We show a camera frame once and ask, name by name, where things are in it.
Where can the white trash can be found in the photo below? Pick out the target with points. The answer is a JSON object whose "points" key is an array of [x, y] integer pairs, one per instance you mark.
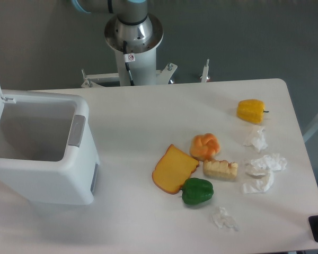
{"points": [[47, 152]]}

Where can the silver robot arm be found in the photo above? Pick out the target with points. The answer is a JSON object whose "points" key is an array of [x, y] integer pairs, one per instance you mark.
{"points": [[128, 12]]}

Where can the toy bread slice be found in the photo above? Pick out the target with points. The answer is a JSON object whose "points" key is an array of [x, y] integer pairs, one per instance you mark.
{"points": [[173, 169]]}

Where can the orange knotted toy bun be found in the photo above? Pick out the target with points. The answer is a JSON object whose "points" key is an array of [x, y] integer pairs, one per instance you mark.
{"points": [[204, 146]]}

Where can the green toy bell pepper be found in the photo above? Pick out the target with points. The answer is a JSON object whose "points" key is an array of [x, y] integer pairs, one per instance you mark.
{"points": [[196, 191]]}

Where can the pale toy bread loaf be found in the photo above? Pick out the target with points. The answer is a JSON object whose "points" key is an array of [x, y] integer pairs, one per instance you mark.
{"points": [[220, 169]]}

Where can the yellow toy bell pepper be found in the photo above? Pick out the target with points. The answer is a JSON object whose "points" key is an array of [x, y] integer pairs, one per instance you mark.
{"points": [[251, 110]]}

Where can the crumpled white tissue upper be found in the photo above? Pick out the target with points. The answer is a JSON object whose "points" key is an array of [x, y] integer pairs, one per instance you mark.
{"points": [[256, 139]]}

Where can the small crumpled white tissue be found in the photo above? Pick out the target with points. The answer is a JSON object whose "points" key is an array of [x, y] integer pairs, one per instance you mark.
{"points": [[221, 218]]}

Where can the crumpled white tissue lower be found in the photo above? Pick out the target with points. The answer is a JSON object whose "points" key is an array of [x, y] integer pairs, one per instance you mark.
{"points": [[260, 182]]}

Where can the crumpled white tissue middle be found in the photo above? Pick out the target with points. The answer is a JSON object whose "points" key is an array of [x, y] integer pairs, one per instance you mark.
{"points": [[273, 162]]}

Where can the white post with red base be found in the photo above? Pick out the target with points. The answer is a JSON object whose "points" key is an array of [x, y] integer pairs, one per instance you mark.
{"points": [[204, 78]]}

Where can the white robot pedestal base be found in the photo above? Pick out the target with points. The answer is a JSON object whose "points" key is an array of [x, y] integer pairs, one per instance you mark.
{"points": [[134, 48]]}

